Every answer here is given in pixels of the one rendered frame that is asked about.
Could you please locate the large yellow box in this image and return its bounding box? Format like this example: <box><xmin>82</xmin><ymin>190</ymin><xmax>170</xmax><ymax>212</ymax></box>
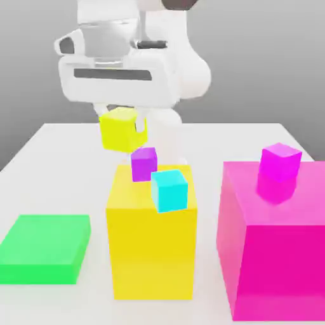
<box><xmin>105</xmin><ymin>164</ymin><xmax>198</xmax><ymax>301</ymax></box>

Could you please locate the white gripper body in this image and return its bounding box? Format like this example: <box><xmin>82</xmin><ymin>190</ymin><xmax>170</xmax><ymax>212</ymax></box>
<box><xmin>57</xmin><ymin>51</ymin><xmax>184</xmax><ymax>109</ymax></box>

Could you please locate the small cyan cube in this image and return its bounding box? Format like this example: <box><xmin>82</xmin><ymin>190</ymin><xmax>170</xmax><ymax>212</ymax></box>
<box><xmin>151</xmin><ymin>169</ymin><xmax>189</xmax><ymax>213</ymax></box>

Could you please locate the small magenta cube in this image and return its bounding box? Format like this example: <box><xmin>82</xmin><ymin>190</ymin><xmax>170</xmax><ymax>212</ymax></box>
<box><xmin>258</xmin><ymin>142</ymin><xmax>303</xmax><ymax>184</ymax></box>

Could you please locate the small purple cube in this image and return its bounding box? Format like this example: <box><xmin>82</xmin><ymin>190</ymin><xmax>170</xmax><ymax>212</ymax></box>
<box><xmin>131</xmin><ymin>147</ymin><xmax>158</xmax><ymax>183</ymax></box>

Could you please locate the large green box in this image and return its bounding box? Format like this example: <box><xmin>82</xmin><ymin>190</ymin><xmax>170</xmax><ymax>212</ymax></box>
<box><xmin>0</xmin><ymin>215</ymin><xmax>91</xmax><ymax>285</ymax></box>

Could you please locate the large pink box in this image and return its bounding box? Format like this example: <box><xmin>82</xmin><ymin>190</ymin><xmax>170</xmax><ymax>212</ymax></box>
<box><xmin>216</xmin><ymin>161</ymin><xmax>325</xmax><ymax>322</ymax></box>

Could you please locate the small yellow cube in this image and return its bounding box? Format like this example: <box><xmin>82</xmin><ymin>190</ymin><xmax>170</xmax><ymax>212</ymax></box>
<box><xmin>98</xmin><ymin>107</ymin><xmax>149</xmax><ymax>154</ymax></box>

